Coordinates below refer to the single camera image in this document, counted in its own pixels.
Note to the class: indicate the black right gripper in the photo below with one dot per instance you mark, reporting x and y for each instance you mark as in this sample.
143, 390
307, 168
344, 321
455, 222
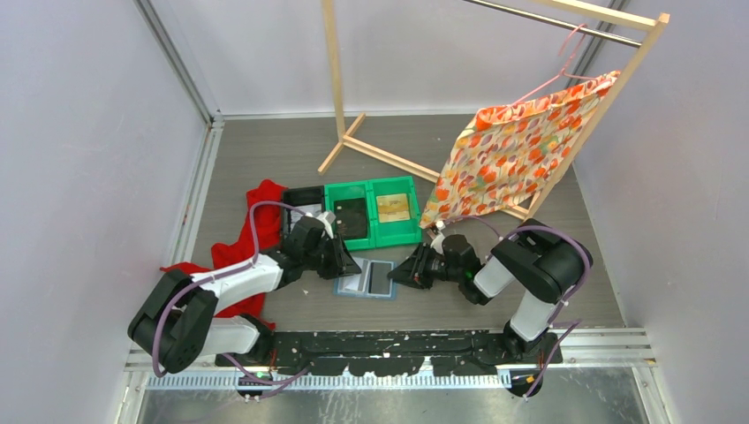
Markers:
412, 271

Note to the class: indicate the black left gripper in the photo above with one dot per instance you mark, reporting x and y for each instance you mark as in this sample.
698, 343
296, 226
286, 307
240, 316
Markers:
341, 263

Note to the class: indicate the white silver credit card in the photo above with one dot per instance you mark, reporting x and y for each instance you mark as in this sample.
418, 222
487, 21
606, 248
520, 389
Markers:
356, 283

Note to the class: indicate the blue card holder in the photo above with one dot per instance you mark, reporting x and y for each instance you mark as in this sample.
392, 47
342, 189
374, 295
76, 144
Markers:
364, 295

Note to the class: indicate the dark credit card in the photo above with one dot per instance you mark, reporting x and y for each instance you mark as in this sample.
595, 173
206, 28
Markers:
379, 281

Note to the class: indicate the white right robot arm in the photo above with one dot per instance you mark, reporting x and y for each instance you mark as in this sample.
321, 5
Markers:
548, 263

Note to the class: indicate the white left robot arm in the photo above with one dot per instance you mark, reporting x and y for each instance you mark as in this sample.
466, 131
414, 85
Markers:
179, 321

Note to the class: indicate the dark cards stack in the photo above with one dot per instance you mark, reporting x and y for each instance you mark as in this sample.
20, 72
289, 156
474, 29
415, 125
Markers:
352, 218

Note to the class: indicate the green bin with gold cards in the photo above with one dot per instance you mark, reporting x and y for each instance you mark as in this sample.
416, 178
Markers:
397, 233

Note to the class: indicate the green bin with dark cards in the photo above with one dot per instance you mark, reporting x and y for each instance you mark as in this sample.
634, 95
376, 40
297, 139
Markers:
352, 190

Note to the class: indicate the gold cards stack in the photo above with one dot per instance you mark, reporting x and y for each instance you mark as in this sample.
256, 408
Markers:
393, 208

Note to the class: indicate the white cards in black bin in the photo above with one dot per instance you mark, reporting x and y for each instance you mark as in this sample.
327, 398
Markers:
303, 210

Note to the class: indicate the black plastic bin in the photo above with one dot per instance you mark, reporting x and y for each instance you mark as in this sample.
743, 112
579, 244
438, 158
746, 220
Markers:
300, 196

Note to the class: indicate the red cloth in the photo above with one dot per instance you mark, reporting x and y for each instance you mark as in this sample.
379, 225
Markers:
268, 222

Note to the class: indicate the floral orange fabric bag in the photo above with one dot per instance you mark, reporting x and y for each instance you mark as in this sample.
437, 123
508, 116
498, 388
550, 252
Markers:
508, 153

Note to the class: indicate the wooden clothes rack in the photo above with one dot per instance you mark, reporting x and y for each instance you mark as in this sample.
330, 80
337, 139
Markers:
416, 51

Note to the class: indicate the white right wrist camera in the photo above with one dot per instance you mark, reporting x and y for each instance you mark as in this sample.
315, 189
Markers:
435, 232

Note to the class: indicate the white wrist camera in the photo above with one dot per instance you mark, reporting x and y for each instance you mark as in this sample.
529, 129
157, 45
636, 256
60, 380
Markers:
327, 218
435, 232

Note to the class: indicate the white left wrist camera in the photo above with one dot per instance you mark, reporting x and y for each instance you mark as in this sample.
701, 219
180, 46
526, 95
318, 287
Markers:
327, 218

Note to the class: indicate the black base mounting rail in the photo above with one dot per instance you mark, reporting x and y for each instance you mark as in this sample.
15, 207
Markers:
393, 353

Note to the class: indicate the pink wire hanger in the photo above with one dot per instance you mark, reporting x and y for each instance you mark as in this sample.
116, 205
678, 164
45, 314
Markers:
563, 72

